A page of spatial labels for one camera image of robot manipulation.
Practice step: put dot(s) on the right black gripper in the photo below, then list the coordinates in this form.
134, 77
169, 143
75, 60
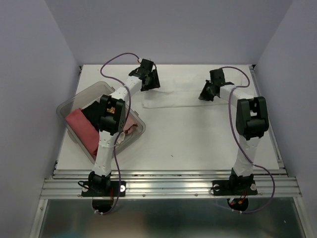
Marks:
203, 95

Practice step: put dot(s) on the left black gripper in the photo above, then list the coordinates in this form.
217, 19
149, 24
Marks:
154, 83

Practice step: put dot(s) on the white printed t-shirt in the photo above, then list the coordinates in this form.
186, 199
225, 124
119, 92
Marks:
178, 91

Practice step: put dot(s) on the clear plastic storage bin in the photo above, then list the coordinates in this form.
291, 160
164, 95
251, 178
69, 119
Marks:
84, 99

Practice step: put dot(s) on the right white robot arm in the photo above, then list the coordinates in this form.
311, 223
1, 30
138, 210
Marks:
248, 127

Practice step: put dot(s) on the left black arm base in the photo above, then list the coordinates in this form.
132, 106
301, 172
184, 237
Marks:
102, 186

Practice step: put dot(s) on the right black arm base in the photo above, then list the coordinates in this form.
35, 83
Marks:
234, 186

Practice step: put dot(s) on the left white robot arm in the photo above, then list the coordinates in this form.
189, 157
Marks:
112, 118

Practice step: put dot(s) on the rolled pink printed t-shirt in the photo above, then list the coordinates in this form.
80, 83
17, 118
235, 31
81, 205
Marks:
130, 126

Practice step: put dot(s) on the rolled white t-shirt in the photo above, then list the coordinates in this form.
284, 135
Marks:
120, 138

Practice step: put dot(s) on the rolled black t-shirt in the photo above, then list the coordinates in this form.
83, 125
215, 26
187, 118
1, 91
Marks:
91, 113

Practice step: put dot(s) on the rolled red t-shirt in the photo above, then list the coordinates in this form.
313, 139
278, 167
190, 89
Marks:
84, 130

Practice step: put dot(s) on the aluminium mounting rail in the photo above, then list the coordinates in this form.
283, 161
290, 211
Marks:
169, 184

